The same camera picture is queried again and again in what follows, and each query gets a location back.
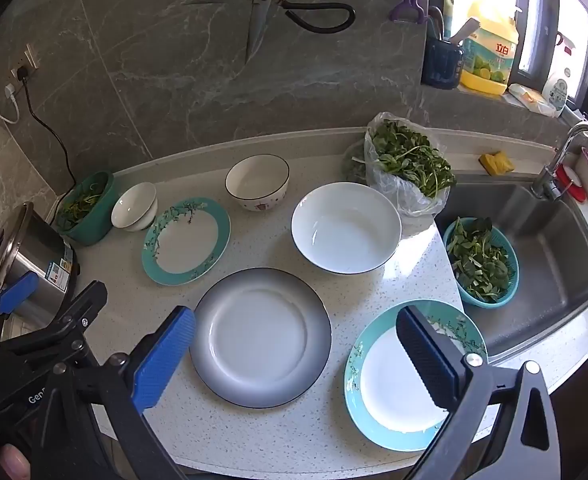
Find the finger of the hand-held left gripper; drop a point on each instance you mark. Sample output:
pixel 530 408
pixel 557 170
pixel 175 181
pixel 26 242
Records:
pixel 84 307
pixel 19 292

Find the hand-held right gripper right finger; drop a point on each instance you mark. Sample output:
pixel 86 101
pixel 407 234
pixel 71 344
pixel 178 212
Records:
pixel 428 355

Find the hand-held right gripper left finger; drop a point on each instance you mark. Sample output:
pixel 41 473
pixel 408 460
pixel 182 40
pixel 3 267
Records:
pixel 164 360

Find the large teal rim plate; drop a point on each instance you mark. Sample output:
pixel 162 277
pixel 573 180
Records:
pixel 388 385

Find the grey rim white plate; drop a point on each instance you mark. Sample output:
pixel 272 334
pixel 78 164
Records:
pixel 259 335

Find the small white bowl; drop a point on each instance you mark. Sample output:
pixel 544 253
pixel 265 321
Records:
pixel 134 205

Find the small teal rim plate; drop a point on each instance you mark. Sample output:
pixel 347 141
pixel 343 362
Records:
pixel 184 240

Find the large white bowl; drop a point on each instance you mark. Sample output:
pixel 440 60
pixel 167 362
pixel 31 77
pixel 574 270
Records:
pixel 346 230

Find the dark rim printed bowl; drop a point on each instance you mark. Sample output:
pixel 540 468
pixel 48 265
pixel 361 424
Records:
pixel 256 180

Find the person's left hand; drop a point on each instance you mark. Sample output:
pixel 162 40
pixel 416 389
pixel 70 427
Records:
pixel 11 462

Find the stainless steel electric cooker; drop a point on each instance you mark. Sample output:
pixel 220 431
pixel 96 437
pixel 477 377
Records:
pixel 44 260

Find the green plastic bowl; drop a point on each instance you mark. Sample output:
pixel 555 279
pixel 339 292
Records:
pixel 94 227

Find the teal plastic basket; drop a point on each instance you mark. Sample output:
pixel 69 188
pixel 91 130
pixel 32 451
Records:
pixel 503 296

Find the leafy greens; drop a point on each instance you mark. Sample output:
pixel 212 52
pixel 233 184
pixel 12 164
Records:
pixel 81 205
pixel 478 257

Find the stainless steel sink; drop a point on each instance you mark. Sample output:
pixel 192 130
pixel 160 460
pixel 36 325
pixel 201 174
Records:
pixel 548 270

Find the clear bag of leafy greens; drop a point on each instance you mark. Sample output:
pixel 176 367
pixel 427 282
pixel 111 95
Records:
pixel 408 160

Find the yellow sponge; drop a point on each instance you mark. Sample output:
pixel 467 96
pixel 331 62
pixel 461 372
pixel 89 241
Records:
pixel 496 162

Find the red plastic holder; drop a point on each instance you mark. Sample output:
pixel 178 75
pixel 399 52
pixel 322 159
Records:
pixel 571 180

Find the chrome faucet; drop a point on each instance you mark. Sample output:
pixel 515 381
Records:
pixel 566 145

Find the white plastic packet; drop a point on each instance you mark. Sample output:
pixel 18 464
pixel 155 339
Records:
pixel 528 100

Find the dark blue utensil cup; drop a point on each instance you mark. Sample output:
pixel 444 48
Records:
pixel 441 65

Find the white pump bottle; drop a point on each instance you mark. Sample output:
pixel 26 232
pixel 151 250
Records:
pixel 558 90

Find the white utensil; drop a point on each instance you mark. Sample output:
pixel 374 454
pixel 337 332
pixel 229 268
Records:
pixel 466 30

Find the kitchen scissors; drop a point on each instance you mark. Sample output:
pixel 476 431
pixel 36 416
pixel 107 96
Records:
pixel 259 15

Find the window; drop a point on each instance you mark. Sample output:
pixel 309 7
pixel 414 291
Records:
pixel 543 20

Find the wall power outlet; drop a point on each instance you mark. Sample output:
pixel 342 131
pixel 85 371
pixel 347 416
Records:
pixel 30 57

